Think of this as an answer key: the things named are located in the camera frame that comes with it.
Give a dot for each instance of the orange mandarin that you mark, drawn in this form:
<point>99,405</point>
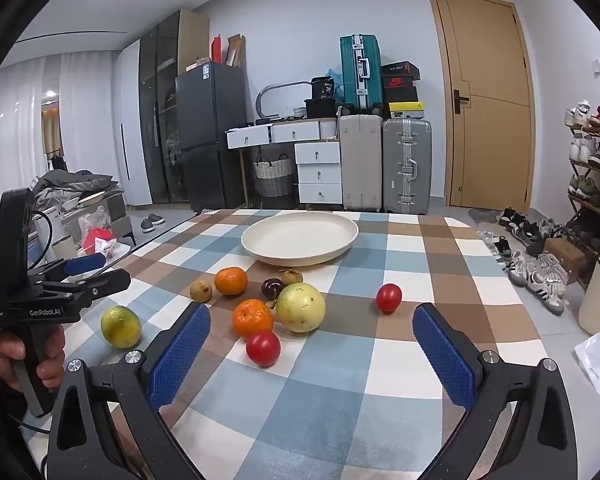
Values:
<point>231,280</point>
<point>252,318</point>

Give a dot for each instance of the red tomato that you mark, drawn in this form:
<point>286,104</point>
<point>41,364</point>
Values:
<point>389,298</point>
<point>263,348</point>

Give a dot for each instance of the clear bag with red item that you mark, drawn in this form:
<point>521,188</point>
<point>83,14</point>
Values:
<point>97,235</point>

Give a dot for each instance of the green-yellow orange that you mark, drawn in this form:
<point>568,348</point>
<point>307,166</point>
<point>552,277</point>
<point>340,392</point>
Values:
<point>121,327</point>

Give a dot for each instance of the teal suitcase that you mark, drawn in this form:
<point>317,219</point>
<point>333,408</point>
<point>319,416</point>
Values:
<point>350,70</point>

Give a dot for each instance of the red and black shoe box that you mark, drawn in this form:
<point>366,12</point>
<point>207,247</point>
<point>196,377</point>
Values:
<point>400,91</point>

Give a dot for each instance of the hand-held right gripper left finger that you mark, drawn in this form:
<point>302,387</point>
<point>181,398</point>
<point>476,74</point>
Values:
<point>180,355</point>

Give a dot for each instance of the cream round plate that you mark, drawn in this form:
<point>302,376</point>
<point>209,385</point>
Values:
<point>300,240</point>

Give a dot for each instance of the small white basket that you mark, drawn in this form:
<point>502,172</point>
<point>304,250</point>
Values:
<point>299,112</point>

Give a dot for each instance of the brown cardboard box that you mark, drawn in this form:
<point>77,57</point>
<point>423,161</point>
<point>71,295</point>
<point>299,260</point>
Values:
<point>565,257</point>

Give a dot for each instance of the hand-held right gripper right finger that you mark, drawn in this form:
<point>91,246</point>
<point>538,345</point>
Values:
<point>445,360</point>

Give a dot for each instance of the white drawer desk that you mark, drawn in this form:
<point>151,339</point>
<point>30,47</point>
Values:
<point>317,175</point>

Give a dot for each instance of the dark glass cabinet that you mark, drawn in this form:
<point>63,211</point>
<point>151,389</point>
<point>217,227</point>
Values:
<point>155,110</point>

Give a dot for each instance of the cream cylindrical bin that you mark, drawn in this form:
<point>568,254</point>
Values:
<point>597,300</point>

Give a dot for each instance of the small brown round fruit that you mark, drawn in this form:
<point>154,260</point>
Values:
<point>291,277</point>
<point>201,291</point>

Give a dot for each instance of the curved metal tube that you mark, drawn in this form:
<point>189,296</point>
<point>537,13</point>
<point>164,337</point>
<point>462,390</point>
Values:
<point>260,97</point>

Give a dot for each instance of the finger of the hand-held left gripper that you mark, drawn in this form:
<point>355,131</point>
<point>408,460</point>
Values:
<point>85,263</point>
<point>110,280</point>

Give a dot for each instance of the silver suitcase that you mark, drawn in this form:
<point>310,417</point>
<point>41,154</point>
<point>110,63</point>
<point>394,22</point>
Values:
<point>395,185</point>

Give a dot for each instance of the white wardrobe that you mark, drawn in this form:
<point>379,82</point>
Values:
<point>130,110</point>

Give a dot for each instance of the yellow shoe box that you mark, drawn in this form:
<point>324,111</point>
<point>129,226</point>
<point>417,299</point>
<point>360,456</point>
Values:
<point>405,109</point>

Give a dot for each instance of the dark grey refrigerator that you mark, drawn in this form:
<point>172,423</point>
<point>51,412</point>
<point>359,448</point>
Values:
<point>210,110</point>

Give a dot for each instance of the person's left hand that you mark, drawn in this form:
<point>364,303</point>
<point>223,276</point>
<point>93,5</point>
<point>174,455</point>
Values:
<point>5,355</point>

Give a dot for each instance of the tan wooden door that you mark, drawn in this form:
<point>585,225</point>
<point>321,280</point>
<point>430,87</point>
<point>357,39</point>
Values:
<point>485,60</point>

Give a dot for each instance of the grey slipper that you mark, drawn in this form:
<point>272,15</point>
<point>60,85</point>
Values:
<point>156,218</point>
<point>147,225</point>

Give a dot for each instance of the large pale yellow fruit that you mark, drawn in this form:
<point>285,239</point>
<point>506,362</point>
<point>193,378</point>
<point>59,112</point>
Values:
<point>301,307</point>

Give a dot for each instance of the white sheer curtain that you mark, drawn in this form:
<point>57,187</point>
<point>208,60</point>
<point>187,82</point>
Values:
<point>10,125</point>

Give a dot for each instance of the cardboard box pieces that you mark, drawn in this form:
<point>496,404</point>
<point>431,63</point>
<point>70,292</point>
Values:
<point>236,50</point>

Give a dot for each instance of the row of racked shoes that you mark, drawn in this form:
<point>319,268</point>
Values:
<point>592,155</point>

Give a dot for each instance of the beige suitcase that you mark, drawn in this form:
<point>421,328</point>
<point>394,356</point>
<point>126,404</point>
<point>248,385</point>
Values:
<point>360,160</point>

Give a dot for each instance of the grey doormat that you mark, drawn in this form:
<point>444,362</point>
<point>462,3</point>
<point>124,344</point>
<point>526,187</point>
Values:
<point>482,215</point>

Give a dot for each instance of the grey clothes pile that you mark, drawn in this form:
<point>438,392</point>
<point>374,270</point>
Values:
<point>70,180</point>

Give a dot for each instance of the black printed packet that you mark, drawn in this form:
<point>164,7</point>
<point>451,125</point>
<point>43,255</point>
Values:
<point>325,87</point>

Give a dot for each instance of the scattered group of sneakers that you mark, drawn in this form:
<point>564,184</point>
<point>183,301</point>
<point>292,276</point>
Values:
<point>530,265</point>

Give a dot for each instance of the blue plastic bag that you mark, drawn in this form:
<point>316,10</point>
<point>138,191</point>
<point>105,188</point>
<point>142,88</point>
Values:
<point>334,74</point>

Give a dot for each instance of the wooden shoe rack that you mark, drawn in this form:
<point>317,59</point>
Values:
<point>580,205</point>

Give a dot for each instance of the woven laundry basket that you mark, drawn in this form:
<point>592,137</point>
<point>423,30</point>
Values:
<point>275,175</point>

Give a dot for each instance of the checkered tablecloth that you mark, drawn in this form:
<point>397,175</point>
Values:
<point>380,400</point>

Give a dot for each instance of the black storage box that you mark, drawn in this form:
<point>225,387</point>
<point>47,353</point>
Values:
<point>320,108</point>

